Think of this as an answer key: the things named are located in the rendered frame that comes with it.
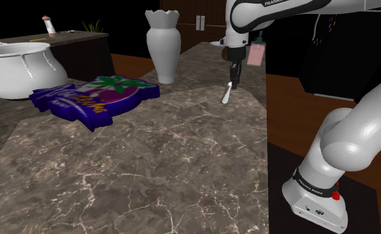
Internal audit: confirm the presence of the pink soap dispenser bottle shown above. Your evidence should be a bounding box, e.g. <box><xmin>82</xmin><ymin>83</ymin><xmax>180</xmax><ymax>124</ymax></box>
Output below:
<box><xmin>246</xmin><ymin>31</ymin><xmax>267</xmax><ymax>68</ymax></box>

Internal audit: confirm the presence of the silver spoon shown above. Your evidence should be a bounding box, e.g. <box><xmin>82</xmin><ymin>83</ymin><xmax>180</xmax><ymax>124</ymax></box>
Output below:
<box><xmin>221</xmin><ymin>81</ymin><xmax>233</xmax><ymax>105</ymax></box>

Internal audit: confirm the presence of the dark wooden cabinet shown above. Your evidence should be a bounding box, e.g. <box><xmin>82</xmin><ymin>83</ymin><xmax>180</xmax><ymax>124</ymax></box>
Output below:
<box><xmin>160</xmin><ymin>0</ymin><xmax>230</xmax><ymax>55</ymax></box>

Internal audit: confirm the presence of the tall white vase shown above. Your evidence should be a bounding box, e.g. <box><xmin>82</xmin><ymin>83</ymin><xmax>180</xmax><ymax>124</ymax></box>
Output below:
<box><xmin>144</xmin><ymin>9</ymin><xmax>182</xmax><ymax>85</ymax></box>

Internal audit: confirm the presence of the black refrigerator with magnets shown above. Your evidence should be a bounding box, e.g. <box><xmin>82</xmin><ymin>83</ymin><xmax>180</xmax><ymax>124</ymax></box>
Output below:
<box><xmin>297</xmin><ymin>12</ymin><xmax>381</xmax><ymax>102</ymax></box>

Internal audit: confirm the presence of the green plant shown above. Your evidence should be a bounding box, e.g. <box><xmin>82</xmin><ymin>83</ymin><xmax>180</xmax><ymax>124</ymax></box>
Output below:
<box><xmin>81</xmin><ymin>19</ymin><xmax>104</xmax><ymax>33</ymax></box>

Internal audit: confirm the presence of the blue palm tree sign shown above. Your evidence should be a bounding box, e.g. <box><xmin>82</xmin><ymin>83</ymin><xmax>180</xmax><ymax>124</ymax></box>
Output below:
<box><xmin>29</xmin><ymin>74</ymin><xmax>162</xmax><ymax>133</ymax></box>

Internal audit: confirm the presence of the dark wooden counter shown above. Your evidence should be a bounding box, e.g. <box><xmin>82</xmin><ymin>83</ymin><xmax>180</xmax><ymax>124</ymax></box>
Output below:
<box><xmin>0</xmin><ymin>30</ymin><xmax>116</xmax><ymax>82</ymax></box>

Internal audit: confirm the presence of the white brown-capped grinder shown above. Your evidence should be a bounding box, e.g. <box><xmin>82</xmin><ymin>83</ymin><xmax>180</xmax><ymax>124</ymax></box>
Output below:
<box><xmin>41</xmin><ymin>15</ymin><xmax>58</xmax><ymax>39</ymax></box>

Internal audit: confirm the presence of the white pot with handles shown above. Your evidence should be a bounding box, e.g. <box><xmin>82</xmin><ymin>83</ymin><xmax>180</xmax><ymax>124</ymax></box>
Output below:
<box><xmin>0</xmin><ymin>42</ymin><xmax>70</xmax><ymax>100</ymax></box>

